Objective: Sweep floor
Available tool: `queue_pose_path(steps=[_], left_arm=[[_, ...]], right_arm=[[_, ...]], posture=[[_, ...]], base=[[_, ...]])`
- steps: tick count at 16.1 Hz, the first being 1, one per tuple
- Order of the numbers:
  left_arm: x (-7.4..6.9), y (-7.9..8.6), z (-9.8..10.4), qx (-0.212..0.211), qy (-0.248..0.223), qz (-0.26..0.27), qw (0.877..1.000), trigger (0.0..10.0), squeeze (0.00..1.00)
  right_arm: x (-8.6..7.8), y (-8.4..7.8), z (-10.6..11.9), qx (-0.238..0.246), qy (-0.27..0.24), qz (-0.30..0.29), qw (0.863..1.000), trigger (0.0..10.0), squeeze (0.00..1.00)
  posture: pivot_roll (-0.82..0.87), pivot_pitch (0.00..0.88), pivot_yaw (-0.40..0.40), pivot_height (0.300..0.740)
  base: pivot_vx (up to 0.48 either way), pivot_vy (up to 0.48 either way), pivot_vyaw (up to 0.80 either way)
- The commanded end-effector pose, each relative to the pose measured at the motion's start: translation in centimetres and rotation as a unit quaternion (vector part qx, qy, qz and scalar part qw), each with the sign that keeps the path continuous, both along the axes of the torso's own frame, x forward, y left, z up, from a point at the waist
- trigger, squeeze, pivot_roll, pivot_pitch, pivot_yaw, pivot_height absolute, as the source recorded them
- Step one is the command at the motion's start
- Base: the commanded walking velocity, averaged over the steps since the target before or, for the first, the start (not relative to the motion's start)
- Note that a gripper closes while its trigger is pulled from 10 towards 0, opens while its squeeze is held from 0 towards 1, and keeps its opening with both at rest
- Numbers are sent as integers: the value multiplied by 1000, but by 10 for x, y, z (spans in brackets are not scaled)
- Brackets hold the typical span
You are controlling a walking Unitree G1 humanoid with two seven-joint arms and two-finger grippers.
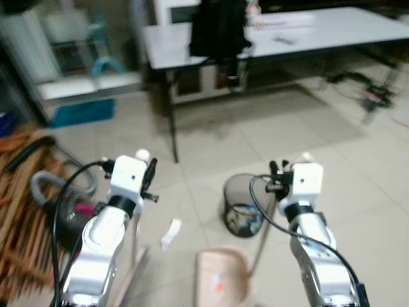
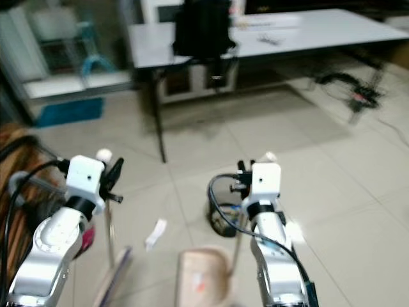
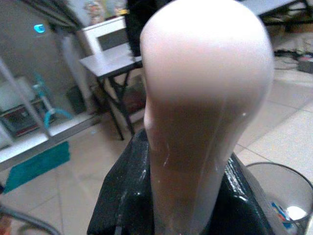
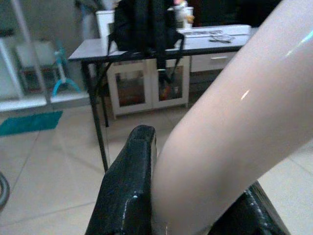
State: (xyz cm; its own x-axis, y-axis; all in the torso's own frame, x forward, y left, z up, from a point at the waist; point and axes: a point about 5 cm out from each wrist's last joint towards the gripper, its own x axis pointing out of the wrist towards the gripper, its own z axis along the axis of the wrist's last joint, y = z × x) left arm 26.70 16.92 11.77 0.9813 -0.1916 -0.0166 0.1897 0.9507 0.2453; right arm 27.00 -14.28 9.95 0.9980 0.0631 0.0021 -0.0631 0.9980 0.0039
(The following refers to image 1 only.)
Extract beige long-handled dustpan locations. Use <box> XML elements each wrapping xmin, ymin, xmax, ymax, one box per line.
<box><xmin>194</xmin><ymin>152</ymin><xmax>315</xmax><ymax>307</ymax></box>

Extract black mesh wastebasket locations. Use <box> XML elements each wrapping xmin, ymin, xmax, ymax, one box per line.
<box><xmin>222</xmin><ymin>173</ymin><xmax>270</xmax><ymax>239</ymax></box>

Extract white paper scrap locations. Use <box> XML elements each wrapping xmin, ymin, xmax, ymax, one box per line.
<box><xmin>160</xmin><ymin>219</ymin><xmax>183</xmax><ymax>252</ymax></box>

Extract blue box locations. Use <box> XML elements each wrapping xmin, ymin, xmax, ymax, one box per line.
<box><xmin>49</xmin><ymin>98</ymin><xmax>116</xmax><ymax>129</ymax></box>

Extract brown wooden slat rack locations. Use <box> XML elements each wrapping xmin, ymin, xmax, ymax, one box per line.
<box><xmin>0</xmin><ymin>127</ymin><xmax>70</xmax><ymax>292</ymax></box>

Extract small dark tabletop object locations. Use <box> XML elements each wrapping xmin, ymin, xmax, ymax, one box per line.
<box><xmin>271</xmin><ymin>35</ymin><xmax>299</xmax><ymax>47</ymax></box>

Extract glass-fronted white cabinet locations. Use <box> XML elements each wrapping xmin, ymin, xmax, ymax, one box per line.
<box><xmin>0</xmin><ymin>0</ymin><xmax>146</xmax><ymax>123</ymax></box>

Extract grey table with black legs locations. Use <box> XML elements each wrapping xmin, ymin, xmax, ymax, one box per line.
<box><xmin>141</xmin><ymin>6</ymin><xmax>409</xmax><ymax>164</ymax></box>

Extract black bag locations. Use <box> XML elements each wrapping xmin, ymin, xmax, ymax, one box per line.
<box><xmin>189</xmin><ymin>0</ymin><xmax>254</xmax><ymax>88</ymax></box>

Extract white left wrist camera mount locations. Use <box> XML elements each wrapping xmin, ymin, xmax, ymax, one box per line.
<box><xmin>107</xmin><ymin>155</ymin><xmax>150</xmax><ymax>207</ymax></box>

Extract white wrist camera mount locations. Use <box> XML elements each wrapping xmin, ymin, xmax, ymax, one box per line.
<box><xmin>279</xmin><ymin>163</ymin><xmax>324</xmax><ymax>210</ymax></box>
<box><xmin>107</xmin><ymin>155</ymin><xmax>150</xmax><ymax>207</ymax></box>

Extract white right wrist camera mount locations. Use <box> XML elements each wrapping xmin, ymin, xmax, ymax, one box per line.
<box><xmin>279</xmin><ymin>163</ymin><xmax>324</xmax><ymax>210</ymax></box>

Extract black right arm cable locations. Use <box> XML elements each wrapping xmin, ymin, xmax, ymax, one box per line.
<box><xmin>249</xmin><ymin>174</ymin><xmax>370</xmax><ymax>307</ymax></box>

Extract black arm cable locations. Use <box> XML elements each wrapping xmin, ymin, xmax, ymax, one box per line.
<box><xmin>249</xmin><ymin>174</ymin><xmax>370</xmax><ymax>307</ymax></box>
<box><xmin>50</xmin><ymin>160</ymin><xmax>117</xmax><ymax>307</ymax></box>

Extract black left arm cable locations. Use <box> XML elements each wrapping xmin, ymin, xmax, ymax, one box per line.
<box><xmin>50</xmin><ymin>160</ymin><xmax>117</xmax><ymax>307</ymax></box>

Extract teal plastic frame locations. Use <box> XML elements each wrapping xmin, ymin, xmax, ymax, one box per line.
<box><xmin>88</xmin><ymin>22</ymin><xmax>127</xmax><ymax>79</ymax></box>

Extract black floor cable bundle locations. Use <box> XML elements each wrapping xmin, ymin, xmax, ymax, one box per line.
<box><xmin>327</xmin><ymin>71</ymin><xmax>397</xmax><ymax>107</ymax></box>

